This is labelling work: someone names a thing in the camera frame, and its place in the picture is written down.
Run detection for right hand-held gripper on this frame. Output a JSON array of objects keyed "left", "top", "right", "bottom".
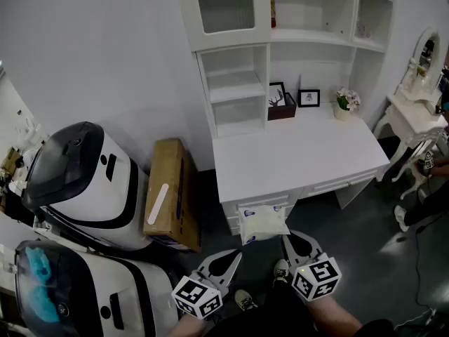
[{"left": 282, "top": 229, "right": 343, "bottom": 303}]

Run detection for white pack of tissues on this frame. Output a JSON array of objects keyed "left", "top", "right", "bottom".
[{"left": 238, "top": 204, "right": 291, "bottom": 246}]

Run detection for person's right shoe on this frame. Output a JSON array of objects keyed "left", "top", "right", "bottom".
[{"left": 272, "top": 258, "right": 290, "bottom": 288}]

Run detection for person's black shorts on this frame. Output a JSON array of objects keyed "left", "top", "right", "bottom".
[{"left": 205, "top": 281, "right": 397, "bottom": 337}]

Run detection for potted pink flowers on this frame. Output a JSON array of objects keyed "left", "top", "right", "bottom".
[{"left": 333, "top": 86, "right": 362, "bottom": 121}]

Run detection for brown cardboard box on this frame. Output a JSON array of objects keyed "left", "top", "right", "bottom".
[{"left": 142, "top": 138, "right": 203, "bottom": 254}]

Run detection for white robot with blue visor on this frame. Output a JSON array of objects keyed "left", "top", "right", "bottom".
[{"left": 13, "top": 239, "right": 180, "bottom": 337}]

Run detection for person's left forearm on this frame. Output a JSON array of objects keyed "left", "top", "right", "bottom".
[{"left": 167, "top": 312, "right": 208, "bottom": 337}]

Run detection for white hutch shelf unit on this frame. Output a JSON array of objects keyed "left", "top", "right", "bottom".
[{"left": 175, "top": 0, "right": 396, "bottom": 140}]

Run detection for small white desk drawer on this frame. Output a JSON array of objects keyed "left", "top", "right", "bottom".
[{"left": 223, "top": 192, "right": 293, "bottom": 213}]

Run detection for deer picture frame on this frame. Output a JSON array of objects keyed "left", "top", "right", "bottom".
[{"left": 269, "top": 81, "right": 287, "bottom": 108}]

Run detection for dark brown box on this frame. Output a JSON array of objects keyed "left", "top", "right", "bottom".
[{"left": 267, "top": 92, "right": 297, "bottom": 121}]

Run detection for person's left shoe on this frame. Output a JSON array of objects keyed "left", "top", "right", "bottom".
[{"left": 234, "top": 289, "right": 259, "bottom": 312}]

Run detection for white robot with black visor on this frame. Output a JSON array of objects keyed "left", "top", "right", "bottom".
[{"left": 20, "top": 121, "right": 154, "bottom": 253}]

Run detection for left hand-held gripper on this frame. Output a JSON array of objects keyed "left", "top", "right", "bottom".
[{"left": 170, "top": 249, "right": 243, "bottom": 321}]

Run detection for white desk top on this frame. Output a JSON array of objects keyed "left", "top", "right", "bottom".
[{"left": 212, "top": 100, "right": 391, "bottom": 237}]

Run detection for wide white desk drawer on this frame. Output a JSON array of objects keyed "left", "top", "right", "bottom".
[{"left": 302, "top": 168, "right": 382, "bottom": 199}]

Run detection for white oval vanity mirror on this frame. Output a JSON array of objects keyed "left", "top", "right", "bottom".
[{"left": 406, "top": 26, "right": 442, "bottom": 91}]

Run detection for frosted glass cabinet door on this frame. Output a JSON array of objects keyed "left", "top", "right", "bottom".
[{"left": 175, "top": 0, "right": 272, "bottom": 52}]

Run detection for ornate white dressing table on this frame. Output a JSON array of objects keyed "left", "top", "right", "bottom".
[{"left": 372, "top": 91, "right": 449, "bottom": 200}]

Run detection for person's right forearm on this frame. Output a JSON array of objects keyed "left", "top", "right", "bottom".
[{"left": 304, "top": 293, "right": 363, "bottom": 337}]

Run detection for small black picture frame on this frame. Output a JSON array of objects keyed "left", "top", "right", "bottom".
[{"left": 297, "top": 88, "right": 321, "bottom": 108}]

